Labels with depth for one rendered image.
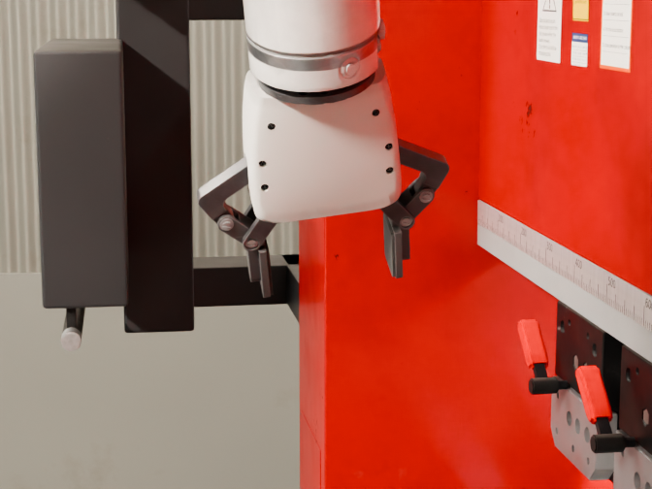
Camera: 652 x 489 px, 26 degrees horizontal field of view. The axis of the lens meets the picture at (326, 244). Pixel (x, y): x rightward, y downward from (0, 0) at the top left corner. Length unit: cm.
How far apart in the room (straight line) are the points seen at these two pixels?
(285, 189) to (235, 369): 312
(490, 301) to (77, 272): 58
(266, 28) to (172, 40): 153
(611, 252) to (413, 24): 56
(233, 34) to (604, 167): 253
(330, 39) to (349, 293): 108
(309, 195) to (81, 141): 108
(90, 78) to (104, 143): 9
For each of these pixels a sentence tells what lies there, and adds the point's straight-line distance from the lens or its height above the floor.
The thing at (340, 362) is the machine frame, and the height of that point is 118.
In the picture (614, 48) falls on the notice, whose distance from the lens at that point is 143.
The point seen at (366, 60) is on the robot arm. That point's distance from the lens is 87.
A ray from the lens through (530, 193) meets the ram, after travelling 169.
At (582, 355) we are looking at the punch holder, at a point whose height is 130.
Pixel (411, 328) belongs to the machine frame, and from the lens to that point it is 193.
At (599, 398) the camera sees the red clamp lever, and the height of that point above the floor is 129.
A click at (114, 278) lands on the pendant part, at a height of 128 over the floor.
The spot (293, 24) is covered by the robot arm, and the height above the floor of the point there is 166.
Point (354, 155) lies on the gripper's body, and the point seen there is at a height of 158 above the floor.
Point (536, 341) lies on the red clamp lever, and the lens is 159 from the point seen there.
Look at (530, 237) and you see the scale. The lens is 169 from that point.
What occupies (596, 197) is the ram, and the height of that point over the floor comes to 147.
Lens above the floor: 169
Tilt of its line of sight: 10 degrees down
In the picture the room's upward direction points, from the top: straight up
